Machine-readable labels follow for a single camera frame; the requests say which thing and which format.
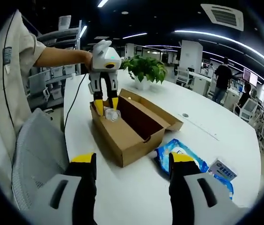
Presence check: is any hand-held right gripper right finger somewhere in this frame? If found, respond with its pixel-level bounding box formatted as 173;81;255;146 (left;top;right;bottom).
168;151;251;225

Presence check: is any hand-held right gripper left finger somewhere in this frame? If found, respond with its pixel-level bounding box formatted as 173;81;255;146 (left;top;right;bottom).
25;152;98;225

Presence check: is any white pump bottle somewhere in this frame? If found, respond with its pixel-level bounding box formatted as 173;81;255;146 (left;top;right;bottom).
103;107;122;123

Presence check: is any small blue tissue packet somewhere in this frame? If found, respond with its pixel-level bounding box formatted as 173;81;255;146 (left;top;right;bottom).
212;173;235;200

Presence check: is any white medicine box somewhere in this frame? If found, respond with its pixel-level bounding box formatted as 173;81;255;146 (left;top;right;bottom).
207;159;238;181

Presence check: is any large blue wet wipes pack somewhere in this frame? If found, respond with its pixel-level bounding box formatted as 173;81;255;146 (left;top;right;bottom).
154;138;210;176

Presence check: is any brown cardboard shoe box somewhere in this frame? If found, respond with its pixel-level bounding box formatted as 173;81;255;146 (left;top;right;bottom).
89;88;184;168

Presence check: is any person's left hand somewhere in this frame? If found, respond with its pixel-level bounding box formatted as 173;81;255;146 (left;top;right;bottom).
82;50;94;73

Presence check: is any potted green plant white pot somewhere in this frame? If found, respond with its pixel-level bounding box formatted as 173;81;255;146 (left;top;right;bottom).
121;55;168;91

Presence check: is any grey metal shelving rack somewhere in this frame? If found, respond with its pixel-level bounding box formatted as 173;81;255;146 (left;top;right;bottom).
27;15;83;108

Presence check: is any grey mesh office chair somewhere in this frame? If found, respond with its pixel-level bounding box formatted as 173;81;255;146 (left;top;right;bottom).
11;107;69;211

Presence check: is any long ceiling light strip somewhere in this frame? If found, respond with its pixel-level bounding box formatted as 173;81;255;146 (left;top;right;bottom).
173;29;264;86

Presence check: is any ceiling air conditioner vent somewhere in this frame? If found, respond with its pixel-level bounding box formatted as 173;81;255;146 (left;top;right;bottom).
200;3;244;32

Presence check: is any pink display monitor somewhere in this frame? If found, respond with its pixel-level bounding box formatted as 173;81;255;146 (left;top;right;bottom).
242;67;259;87

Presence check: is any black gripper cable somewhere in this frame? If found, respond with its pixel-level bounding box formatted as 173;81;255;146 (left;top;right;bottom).
63;72;88;141

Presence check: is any thin black cable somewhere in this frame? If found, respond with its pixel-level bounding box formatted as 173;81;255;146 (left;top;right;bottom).
2;13;15;127

